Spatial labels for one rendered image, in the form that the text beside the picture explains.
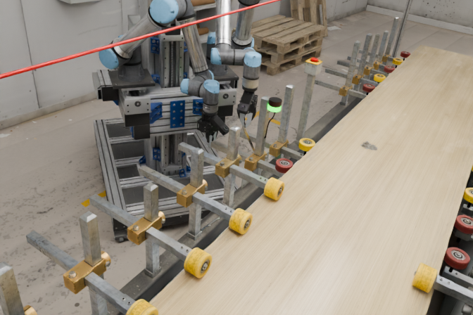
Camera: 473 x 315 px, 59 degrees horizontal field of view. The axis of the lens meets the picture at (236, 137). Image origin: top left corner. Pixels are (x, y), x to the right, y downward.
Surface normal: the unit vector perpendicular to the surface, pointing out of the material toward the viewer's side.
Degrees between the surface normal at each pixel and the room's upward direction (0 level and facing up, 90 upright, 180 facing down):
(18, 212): 0
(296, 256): 0
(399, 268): 0
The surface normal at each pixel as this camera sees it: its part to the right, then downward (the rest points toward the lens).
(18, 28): 0.78, 0.37
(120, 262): 0.08, -0.86
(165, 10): -0.26, 0.39
